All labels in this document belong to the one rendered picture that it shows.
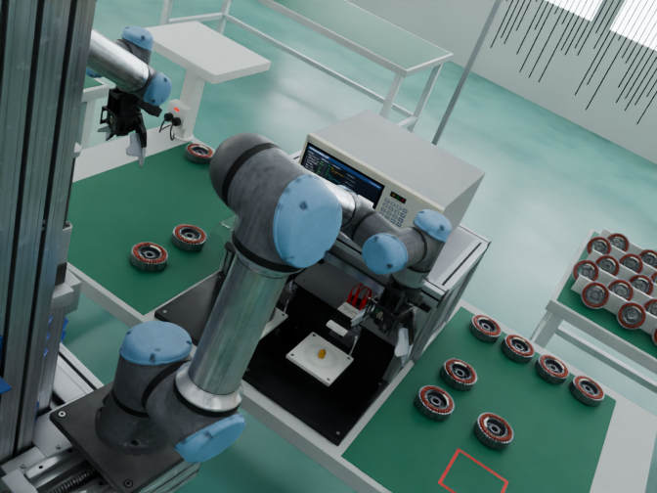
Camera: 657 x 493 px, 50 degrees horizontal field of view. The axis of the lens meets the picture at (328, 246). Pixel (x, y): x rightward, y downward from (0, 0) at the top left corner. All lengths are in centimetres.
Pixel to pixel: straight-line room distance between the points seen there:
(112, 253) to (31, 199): 122
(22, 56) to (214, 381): 54
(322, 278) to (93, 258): 71
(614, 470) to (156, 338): 155
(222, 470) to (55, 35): 203
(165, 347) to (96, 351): 179
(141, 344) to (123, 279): 96
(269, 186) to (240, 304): 19
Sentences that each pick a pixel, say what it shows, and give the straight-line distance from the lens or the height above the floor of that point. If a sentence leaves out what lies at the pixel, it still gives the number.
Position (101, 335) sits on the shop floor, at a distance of 311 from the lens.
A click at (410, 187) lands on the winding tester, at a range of 193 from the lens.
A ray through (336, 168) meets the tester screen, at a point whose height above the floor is 127.
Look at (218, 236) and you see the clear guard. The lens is 195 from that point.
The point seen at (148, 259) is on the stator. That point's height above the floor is 79.
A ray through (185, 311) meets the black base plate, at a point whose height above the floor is 77.
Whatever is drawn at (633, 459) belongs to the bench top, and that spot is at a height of 75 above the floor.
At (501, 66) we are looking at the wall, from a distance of 833.
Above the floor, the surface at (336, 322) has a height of 89.
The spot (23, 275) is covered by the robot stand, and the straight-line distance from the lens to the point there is 116.
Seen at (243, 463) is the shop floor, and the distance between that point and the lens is 278.
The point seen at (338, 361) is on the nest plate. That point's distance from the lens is 210.
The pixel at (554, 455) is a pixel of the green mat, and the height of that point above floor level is 75.
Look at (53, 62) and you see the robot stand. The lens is 98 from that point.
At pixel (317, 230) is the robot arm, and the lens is 97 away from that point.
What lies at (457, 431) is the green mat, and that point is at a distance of 214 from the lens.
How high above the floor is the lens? 212
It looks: 32 degrees down
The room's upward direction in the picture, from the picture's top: 22 degrees clockwise
